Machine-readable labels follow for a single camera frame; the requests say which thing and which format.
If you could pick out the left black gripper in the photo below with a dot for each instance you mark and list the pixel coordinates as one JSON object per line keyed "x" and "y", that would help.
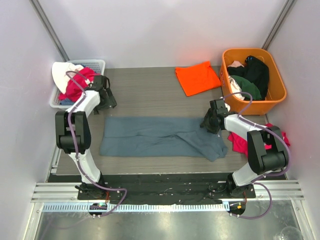
{"x": 109, "y": 99}

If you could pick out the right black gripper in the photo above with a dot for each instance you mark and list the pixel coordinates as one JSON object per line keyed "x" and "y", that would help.
{"x": 208, "y": 121}

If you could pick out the orange t shirt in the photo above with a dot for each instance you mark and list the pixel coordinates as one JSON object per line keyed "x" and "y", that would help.
{"x": 197, "y": 79}

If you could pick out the grey-blue t shirt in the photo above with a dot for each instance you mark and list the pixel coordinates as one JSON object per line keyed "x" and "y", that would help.
{"x": 154, "y": 136}

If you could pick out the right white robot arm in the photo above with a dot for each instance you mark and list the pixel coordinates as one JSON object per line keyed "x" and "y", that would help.
{"x": 267, "y": 152}

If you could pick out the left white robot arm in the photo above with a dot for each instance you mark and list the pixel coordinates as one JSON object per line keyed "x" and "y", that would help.
{"x": 73, "y": 134}

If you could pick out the white perforated basket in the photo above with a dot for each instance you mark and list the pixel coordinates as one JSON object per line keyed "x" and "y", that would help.
{"x": 98, "y": 65}

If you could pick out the pink shirt on table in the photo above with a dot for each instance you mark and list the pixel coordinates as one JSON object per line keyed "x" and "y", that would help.
{"x": 240, "y": 145}

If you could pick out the white garment in tub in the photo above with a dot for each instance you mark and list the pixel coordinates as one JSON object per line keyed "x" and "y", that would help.
{"x": 235, "y": 88}

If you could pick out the blue cloth in basket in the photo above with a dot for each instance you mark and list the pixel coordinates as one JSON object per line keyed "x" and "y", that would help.
{"x": 66, "y": 102}

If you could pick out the white cloth in basket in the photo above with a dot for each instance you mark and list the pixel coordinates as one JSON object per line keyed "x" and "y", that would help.
{"x": 59, "y": 76}

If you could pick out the dark green garment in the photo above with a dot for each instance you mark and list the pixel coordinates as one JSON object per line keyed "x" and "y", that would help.
{"x": 248, "y": 87}

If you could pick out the black garment in tub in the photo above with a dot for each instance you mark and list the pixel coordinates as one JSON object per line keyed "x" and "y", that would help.
{"x": 254, "y": 70}

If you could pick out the orange plastic tub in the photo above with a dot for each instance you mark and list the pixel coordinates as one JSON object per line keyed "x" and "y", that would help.
{"x": 276, "y": 91}

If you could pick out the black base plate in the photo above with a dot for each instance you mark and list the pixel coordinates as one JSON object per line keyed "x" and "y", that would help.
{"x": 154, "y": 189}

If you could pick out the white slotted cable duct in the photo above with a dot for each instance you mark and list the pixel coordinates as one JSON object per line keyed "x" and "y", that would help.
{"x": 65, "y": 207}

